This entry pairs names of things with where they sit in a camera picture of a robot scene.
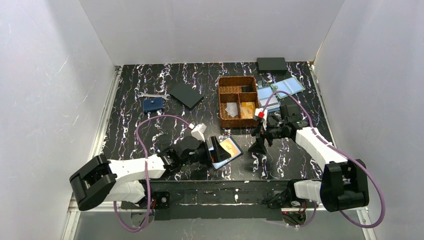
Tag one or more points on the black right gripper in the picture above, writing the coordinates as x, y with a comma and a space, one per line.
266, 133

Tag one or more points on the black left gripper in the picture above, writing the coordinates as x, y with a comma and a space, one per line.
208, 153

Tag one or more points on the black leather card holder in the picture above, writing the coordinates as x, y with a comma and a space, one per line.
224, 152

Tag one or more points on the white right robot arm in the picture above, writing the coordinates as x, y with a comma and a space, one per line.
343, 184

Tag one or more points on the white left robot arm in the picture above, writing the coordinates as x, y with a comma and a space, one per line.
106, 180

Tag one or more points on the silver card in basket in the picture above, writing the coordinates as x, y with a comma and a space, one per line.
232, 109

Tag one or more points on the light blue card sleeve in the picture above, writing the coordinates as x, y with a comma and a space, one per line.
264, 93

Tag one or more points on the light green card sleeve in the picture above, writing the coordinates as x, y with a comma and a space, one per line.
290, 85

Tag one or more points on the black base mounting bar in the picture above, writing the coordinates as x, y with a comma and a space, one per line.
221, 199

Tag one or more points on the brown woven divided basket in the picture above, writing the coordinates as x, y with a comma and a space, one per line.
236, 89

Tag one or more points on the black flat square pad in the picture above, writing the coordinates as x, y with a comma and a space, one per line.
186, 95

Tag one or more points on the silver metal wrench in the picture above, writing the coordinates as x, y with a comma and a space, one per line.
146, 95

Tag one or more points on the navy blue small wallet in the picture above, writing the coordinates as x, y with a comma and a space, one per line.
152, 104

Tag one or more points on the black rectangular box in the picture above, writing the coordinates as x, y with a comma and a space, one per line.
271, 65

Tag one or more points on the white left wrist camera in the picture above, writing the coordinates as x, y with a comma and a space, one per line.
197, 131

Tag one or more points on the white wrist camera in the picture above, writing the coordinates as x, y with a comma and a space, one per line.
197, 131
260, 115

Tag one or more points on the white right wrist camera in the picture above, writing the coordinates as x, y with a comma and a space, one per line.
260, 115

